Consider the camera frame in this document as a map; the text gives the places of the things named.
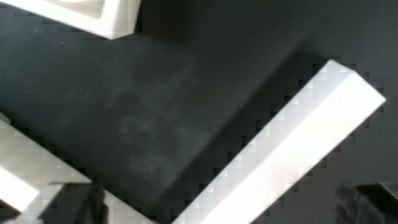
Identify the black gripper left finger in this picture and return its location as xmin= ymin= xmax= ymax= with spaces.
xmin=39 ymin=183 xmax=108 ymax=224

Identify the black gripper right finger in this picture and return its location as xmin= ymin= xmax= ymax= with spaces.
xmin=334 ymin=181 xmax=398 ymax=224

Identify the white U-shaped obstacle fence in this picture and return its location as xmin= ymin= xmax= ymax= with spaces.
xmin=0 ymin=0 xmax=142 ymax=40

